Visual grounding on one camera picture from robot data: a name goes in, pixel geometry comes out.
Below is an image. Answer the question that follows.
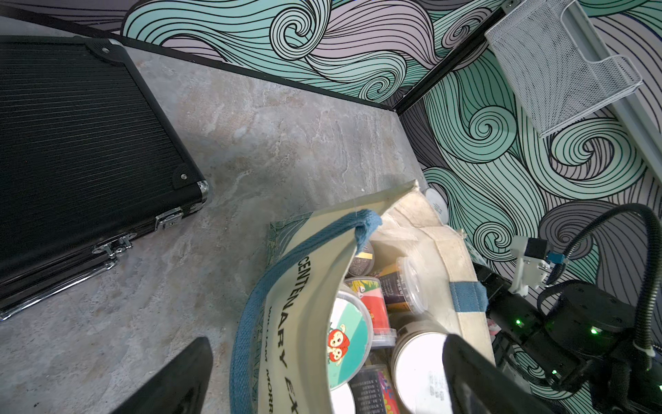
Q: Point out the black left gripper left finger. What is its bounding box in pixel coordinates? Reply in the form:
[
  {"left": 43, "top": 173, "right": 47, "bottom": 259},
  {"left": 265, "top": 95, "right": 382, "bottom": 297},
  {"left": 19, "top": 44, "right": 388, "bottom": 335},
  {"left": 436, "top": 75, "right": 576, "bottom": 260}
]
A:
[{"left": 113, "top": 336, "right": 213, "bottom": 414}]

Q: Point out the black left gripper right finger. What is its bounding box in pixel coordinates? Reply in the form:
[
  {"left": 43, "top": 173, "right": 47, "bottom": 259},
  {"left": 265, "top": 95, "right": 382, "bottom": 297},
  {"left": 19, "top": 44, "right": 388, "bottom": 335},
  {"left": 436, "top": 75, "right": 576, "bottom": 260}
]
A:
[{"left": 443, "top": 334, "right": 551, "bottom": 414}]

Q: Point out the cream canvas tote bag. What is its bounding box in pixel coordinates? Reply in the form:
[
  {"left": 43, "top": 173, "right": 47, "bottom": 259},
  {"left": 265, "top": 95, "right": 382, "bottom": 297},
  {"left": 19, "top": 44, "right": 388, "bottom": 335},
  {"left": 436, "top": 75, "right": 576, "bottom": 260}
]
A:
[{"left": 229, "top": 181, "right": 494, "bottom": 413}]

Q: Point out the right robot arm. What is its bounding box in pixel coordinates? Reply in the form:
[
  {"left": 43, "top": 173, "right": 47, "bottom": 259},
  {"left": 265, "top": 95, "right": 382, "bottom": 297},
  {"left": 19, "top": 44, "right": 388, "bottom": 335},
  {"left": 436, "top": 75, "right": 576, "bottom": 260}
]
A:
[{"left": 474, "top": 204, "right": 661, "bottom": 413}]

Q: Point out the red tomato seed jar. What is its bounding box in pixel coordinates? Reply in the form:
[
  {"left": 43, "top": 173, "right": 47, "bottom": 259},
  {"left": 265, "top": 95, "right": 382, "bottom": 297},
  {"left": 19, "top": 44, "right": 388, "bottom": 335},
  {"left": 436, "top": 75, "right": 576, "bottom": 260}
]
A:
[{"left": 345, "top": 276, "right": 397, "bottom": 349}]

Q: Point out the black ribbed hard case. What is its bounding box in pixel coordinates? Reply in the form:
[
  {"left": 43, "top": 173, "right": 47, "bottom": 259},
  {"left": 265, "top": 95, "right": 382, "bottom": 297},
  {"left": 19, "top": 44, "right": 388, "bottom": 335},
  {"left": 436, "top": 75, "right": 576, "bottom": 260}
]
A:
[{"left": 1, "top": 36, "right": 210, "bottom": 319}]

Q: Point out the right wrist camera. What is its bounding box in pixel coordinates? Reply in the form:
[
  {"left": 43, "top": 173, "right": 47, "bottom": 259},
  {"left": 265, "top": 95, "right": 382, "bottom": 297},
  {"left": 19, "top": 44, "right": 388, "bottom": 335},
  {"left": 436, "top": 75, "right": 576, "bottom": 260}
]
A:
[{"left": 509, "top": 236, "right": 567, "bottom": 297}]

